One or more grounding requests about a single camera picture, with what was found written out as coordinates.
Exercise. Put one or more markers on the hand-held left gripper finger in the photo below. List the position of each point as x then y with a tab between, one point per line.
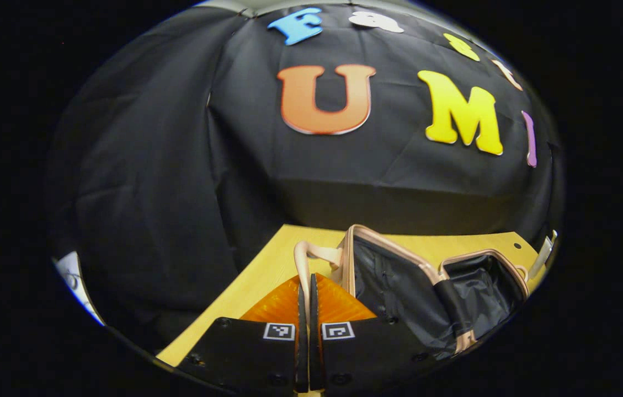
302	331
314	331

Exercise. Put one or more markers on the pink hard-shell suitcase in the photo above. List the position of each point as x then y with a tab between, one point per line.
394	281

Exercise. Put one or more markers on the black backdrop cloth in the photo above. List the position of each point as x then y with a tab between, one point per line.
179	165

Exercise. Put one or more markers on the white printed board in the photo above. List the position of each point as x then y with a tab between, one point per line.
74	278

